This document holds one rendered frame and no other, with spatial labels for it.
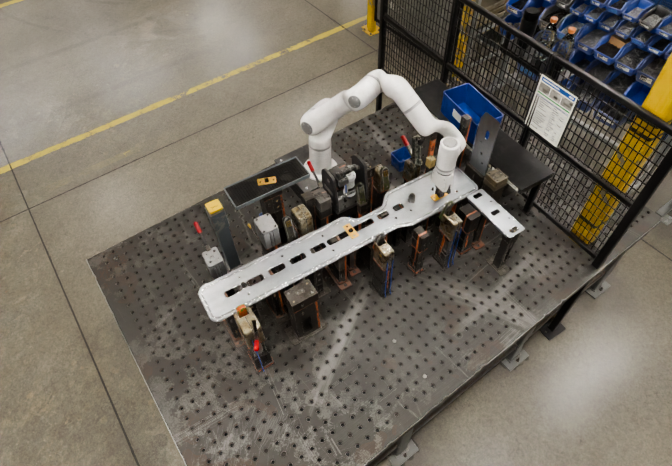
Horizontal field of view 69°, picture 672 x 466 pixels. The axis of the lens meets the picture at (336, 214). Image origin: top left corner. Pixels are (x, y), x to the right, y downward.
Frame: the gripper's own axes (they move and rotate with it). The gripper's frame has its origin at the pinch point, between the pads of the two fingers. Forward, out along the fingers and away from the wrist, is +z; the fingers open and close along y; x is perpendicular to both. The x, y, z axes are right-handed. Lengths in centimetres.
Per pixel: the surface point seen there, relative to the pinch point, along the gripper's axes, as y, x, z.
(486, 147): -1.7, 26.5, -13.5
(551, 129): 10, 54, -19
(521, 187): 18.5, 33.7, -0.1
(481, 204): 14.7, 13.2, 2.9
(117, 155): -236, -126, 103
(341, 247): 0, -55, 3
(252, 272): -9, -94, 3
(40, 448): -35, -224, 102
